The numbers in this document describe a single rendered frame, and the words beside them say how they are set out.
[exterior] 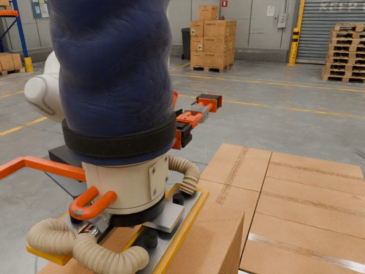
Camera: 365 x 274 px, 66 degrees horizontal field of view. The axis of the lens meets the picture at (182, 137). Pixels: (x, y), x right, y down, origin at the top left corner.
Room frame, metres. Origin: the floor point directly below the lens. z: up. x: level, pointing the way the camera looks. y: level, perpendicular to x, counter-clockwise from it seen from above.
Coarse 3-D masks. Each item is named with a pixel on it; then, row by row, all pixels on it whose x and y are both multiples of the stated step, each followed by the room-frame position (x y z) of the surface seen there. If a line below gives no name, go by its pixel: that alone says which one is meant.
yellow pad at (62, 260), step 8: (64, 216) 0.53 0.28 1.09; (72, 224) 0.50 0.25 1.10; (80, 224) 0.50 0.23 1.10; (32, 248) 0.43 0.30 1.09; (40, 256) 0.42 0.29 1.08; (48, 256) 0.42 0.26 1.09; (56, 256) 0.41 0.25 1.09; (64, 256) 0.41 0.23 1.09; (72, 256) 0.43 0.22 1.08; (64, 264) 0.41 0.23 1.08
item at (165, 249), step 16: (176, 192) 0.62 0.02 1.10; (208, 192) 0.63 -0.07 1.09; (192, 208) 0.56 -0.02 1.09; (176, 224) 0.50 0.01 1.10; (192, 224) 0.52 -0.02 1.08; (144, 240) 0.43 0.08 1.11; (160, 240) 0.45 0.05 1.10; (176, 240) 0.45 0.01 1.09; (160, 256) 0.41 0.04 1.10; (144, 272) 0.37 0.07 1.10; (160, 272) 0.37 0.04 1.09
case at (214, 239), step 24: (216, 216) 0.71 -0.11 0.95; (240, 216) 0.71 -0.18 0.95; (120, 240) 0.60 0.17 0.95; (192, 240) 0.60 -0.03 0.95; (216, 240) 0.60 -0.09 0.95; (240, 240) 0.71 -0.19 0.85; (48, 264) 0.52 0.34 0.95; (72, 264) 0.52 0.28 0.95; (192, 264) 0.52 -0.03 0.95; (216, 264) 0.52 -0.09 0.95
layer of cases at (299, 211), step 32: (224, 160) 1.82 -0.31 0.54; (256, 160) 1.82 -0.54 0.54; (288, 160) 1.82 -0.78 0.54; (320, 160) 1.82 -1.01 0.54; (224, 192) 1.42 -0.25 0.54; (256, 192) 1.42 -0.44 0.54; (288, 192) 1.42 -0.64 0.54; (320, 192) 1.42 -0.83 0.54; (352, 192) 1.42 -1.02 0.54; (256, 224) 1.14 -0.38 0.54; (288, 224) 1.14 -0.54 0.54; (320, 224) 1.14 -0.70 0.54; (352, 224) 1.14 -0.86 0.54; (256, 256) 0.93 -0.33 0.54; (288, 256) 0.93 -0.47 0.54; (320, 256) 0.93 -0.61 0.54; (352, 256) 0.93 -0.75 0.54
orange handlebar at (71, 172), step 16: (192, 128) 0.84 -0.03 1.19; (16, 160) 0.58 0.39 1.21; (32, 160) 0.58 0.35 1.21; (48, 160) 0.58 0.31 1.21; (0, 176) 0.53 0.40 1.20; (64, 176) 0.54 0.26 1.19; (80, 176) 0.52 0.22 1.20; (96, 192) 0.46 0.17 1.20; (112, 192) 0.45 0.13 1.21; (80, 208) 0.40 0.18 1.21; (96, 208) 0.41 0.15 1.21
